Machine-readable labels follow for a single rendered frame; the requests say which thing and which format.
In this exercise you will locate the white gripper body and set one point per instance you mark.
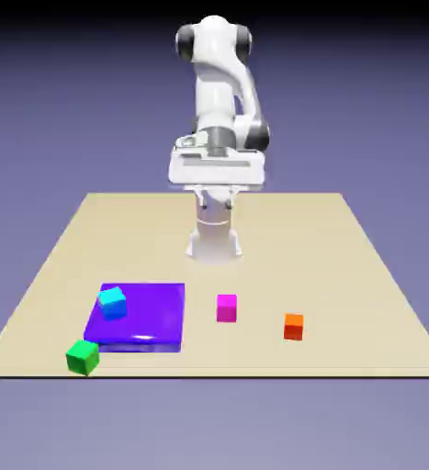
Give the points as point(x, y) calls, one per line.
point(216, 169)

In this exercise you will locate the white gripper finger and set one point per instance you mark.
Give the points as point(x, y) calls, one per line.
point(230, 198)
point(202, 198)

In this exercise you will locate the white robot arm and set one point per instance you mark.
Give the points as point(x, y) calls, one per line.
point(214, 55)

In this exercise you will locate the small magenta cube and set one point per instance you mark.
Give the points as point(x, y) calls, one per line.
point(226, 307)

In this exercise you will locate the small cyan cube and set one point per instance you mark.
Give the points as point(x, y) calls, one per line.
point(112, 303)

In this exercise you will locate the small orange cube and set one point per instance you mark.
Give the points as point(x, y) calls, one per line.
point(293, 326)

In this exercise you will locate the small green cube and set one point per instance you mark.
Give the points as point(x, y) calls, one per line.
point(82, 357)

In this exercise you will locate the large purple box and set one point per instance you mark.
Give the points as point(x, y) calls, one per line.
point(140, 315)

